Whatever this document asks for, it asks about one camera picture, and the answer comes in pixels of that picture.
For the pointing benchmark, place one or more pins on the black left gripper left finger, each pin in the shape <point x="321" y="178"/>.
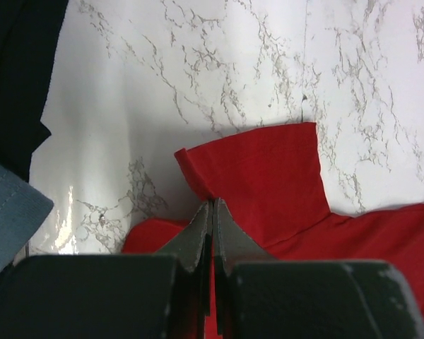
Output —
<point x="158" y="295"/>

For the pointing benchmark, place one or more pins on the blue grey t shirt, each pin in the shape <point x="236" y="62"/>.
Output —
<point x="23" y="209"/>

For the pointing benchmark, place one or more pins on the black t shirt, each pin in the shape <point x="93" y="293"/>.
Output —
<point x="29" y="33"/>

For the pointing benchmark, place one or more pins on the dark red t shirt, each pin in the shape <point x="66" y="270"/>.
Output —
<point x="270" y="180"/>

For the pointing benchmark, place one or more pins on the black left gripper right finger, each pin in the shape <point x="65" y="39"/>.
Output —
<point x="259" y="296"/>

